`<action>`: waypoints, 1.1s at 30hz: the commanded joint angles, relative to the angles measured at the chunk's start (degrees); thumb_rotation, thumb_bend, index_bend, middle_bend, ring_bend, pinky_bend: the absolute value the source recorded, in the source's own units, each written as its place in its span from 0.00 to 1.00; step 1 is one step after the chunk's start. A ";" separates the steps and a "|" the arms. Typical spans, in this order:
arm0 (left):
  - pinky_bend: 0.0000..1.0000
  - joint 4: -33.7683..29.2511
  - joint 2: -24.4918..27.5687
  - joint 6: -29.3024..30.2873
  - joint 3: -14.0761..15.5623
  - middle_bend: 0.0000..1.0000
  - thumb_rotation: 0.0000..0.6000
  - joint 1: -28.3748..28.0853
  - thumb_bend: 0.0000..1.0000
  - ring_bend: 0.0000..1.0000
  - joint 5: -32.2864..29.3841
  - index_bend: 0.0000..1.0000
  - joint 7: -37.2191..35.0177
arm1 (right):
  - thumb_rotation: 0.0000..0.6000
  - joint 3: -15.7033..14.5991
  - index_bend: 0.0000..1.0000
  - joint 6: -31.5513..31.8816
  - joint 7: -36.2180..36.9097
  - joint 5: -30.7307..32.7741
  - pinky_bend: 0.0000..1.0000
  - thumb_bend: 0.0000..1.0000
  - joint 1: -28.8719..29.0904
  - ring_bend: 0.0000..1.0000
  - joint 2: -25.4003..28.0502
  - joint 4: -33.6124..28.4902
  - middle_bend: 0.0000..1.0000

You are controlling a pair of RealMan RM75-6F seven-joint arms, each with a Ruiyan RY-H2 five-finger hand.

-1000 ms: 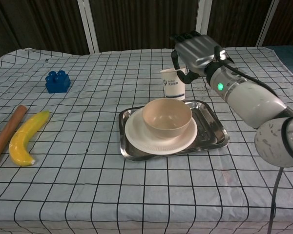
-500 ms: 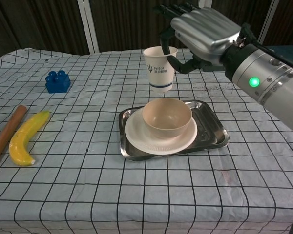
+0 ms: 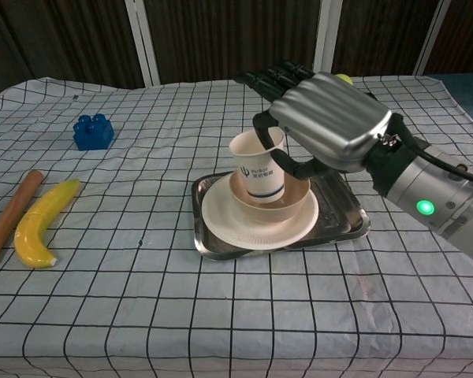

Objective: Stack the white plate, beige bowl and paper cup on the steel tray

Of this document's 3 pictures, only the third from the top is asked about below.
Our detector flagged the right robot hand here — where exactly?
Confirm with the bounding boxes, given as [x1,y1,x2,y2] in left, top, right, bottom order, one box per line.
[234,58,393,180]

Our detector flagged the white paper cup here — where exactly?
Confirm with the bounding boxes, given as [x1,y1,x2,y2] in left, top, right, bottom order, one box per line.
[228,126,287,204]

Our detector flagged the beige bowl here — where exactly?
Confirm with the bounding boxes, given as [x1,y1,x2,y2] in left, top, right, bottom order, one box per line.
[229,172,311,224]

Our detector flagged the white paper plate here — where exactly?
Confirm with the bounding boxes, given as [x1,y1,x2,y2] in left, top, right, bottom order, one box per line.
[200,179,320,250]

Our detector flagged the steel tray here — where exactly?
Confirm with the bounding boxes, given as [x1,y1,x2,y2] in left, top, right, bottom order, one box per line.
[192,171,371,261]

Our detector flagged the dark brown curtain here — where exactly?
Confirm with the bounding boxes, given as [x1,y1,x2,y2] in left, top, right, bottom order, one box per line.
[0,0,473,103]

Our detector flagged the blue mat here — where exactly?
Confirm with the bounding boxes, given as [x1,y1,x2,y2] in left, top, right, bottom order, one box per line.
[429,72,473,139]

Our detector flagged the checkered tablecloth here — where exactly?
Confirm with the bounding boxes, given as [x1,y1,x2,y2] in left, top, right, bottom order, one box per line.
[0,74,473,378]

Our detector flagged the blue toy brick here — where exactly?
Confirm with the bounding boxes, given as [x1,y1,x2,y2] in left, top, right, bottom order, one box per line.
[72,113,115,151]

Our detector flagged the yellow banana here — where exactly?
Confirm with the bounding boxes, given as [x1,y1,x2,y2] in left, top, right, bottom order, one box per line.
[14,179,81,270]

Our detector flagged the wooden rolling pin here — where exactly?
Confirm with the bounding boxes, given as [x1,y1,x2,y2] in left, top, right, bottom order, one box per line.
[0,169,45,276]

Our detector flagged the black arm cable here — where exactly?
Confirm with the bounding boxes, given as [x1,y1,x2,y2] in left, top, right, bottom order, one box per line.
[393,117,473,184]

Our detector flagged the white double frame post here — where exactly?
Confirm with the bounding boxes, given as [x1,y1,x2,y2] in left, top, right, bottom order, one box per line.
[125,0,162,88]

